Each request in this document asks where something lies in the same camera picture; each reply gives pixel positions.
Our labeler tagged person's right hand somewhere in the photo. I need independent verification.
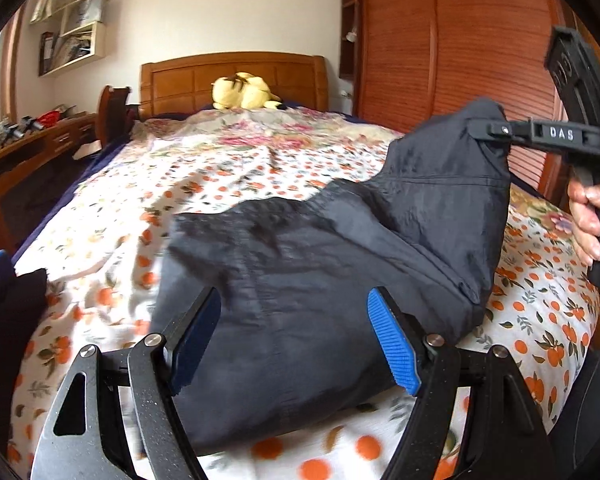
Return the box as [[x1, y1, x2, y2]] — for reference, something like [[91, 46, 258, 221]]
[[567, 179, 600, 271]]

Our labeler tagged pile of desk clutter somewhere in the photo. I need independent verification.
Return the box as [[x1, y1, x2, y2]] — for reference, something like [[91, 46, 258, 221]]
[[0, 105, 81, 148]]

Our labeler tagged wall shelf with books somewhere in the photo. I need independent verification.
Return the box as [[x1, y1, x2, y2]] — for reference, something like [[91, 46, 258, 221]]
[[30, 0, 113, 78]]

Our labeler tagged folded black cloth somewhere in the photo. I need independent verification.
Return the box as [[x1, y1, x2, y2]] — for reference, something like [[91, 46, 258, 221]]
[[0, 269, 48, 456]]

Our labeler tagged wooden slatted wardrobe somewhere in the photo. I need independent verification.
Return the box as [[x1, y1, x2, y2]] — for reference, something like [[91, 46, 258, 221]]
[[340, 0, 600, 211]]

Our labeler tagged yellow plush toy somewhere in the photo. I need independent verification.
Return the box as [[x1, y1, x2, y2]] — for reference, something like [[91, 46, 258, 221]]
[[211, 72, 282, 111]]

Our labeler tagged floral bed sheet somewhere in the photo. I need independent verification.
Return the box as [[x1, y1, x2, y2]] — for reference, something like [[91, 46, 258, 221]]
[[7, 107, 600, 480]]

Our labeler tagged black jacket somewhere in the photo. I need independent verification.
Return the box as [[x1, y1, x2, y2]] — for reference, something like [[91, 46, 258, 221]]
[[150, 99, 512, 453]]

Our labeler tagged wooden desk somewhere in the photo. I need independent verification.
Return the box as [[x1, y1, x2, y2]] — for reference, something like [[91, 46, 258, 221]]
[[0, 112, 101, 256]]

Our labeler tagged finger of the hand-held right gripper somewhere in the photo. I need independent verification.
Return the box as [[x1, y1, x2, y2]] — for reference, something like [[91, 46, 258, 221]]
[[471, 117, 533, 149]]

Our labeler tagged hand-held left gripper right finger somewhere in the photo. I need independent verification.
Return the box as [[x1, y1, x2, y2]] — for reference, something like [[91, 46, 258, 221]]
[[367, 287, 556, 480]]

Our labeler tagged wooden bed headboard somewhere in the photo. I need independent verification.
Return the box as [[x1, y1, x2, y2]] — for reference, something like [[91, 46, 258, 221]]
[[140, 51, 329, 118]]

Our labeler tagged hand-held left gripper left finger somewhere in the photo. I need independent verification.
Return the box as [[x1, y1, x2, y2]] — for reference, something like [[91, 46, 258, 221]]
[[30, 286, 222, 480]]

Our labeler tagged person's dark clothing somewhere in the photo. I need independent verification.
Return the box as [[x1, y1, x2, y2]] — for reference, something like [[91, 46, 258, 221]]
[[550, 350, 600, 480]]

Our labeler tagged wooden chair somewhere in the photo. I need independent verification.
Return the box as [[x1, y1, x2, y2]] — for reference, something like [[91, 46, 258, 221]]
[[96, 85, 141, 146]]

